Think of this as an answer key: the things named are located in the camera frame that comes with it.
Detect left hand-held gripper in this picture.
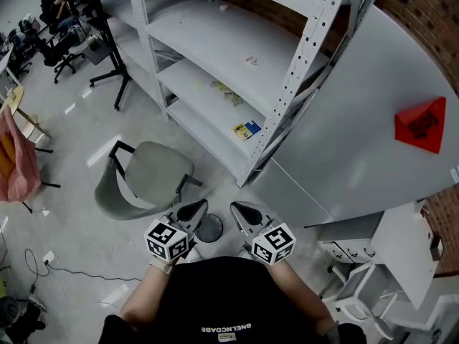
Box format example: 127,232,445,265
143,199,209,263

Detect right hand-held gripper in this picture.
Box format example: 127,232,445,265
230,201,297,266

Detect black round wastebasket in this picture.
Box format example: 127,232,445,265
195,213,224,244

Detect person's left forearm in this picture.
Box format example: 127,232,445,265
118,259,173,331

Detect person's right forearm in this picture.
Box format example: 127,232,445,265
267,259,336,331

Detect grey-green swivel chair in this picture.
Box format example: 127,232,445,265
94,140,204,221

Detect beige wristband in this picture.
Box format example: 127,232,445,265
149,256,174,275

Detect person's black shirt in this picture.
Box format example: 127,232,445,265
98,256,367,344

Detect yellow and blue booklet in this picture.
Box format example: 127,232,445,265
232,120,262,142

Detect white drawer cabinet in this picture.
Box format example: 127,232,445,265
317,240,377,264

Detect pale yellow packets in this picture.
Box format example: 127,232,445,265
211,80,244,108

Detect white mesh chair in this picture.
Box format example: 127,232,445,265
318,262,406,340

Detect large white metal shelf rack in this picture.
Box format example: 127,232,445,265
125,0,388,189

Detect pink plastic bag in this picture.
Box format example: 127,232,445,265
0,104,42,203

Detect black stand with legs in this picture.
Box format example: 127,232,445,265
82,0,133,112

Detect red triangular paper sign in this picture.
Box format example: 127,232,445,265
394,96,448,155

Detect round wooden side table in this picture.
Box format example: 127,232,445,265
0,85,62,214

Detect black office chair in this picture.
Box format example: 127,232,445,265
37,0,85,85

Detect black bag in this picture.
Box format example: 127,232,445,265
0,295,47,344

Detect small white metal shelf rack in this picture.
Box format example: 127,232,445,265
98,0,180,118

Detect dark blue office chair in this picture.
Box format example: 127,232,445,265
6,19,40,80

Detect black cable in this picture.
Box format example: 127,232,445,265
23,248,143,282

